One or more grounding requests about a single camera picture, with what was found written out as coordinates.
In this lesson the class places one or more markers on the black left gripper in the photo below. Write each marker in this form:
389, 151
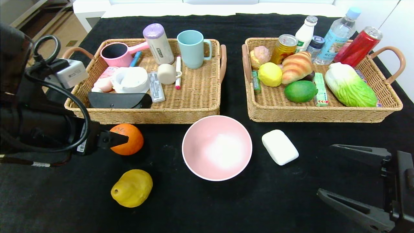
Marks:
83, 137

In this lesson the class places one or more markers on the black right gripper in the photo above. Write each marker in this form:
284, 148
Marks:
397, 184

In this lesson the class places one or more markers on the orange fruit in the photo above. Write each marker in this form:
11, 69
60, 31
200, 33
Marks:
134, 147

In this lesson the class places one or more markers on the green lime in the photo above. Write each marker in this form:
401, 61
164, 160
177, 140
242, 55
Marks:
300, 91

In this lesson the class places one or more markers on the brown striped croissant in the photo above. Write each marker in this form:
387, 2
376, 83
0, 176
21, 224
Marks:
296, 68

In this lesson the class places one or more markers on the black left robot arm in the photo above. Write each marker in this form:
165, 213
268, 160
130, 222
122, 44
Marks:
32, 123

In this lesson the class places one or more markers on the black glasses case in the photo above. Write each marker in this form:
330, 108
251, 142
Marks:
115, 100

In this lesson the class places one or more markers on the yellow pear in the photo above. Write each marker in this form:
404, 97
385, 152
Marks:
132, 188

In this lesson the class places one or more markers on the pink white tube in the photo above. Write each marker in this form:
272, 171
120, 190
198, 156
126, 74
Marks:
104, 83

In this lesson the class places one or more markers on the white round container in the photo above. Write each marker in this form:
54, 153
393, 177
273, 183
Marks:
130, 80

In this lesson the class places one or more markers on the clear plastic tool pack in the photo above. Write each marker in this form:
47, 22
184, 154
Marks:
156, 90

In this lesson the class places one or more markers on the pink scoop cup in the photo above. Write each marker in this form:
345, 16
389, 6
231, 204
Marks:
123, 61

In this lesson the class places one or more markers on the blue pen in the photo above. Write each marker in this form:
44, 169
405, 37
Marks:
136, 59

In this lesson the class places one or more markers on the small cream cup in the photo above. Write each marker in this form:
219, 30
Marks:
166, 74

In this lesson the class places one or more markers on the white marker pink cap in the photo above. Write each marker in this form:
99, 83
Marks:
178, 73

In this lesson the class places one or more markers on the white soap bar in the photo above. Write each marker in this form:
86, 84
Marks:
279, 147

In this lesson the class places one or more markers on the green white cabbage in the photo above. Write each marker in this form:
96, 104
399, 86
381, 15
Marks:
351, 86

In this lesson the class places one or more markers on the green white candy pack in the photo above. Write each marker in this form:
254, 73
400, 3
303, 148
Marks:
321, 94

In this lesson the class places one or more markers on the cream tumbler purple lid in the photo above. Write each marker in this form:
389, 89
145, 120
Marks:
159, 47

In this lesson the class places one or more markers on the pink bowl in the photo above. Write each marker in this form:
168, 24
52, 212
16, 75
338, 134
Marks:
216, 149

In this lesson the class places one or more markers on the colourful snack packet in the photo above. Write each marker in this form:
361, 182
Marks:
359, 74

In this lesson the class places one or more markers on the light blue mug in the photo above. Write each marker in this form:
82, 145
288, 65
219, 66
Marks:
191, 50

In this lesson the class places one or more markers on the purple eggplant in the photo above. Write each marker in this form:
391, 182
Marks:
310, 77

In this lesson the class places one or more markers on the black tablecloth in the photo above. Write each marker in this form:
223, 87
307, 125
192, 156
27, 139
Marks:
226, 207

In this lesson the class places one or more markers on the red drink can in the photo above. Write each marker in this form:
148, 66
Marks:
357, 48

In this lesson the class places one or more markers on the brown wooden shelf unit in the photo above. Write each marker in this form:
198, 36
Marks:
55, 13

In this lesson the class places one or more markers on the small blue-capped bottle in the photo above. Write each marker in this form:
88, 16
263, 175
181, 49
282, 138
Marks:
315, 48

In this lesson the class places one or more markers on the yellow lemon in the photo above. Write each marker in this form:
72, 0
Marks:
270, 74

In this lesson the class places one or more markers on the clear water bottle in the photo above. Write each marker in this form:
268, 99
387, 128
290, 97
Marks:
336, 38

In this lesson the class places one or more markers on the green gum pack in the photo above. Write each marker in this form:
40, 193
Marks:
256, 82

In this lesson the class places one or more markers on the yellow drink can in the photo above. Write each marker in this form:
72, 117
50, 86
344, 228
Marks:
284, 49

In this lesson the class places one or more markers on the white milk bottle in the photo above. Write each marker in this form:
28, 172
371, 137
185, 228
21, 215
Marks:
305, 34

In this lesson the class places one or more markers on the pink yellow bun toy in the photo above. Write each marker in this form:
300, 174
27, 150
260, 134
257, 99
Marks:
261, 54

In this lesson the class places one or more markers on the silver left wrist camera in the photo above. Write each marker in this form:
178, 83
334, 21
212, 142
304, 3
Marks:
69, 73

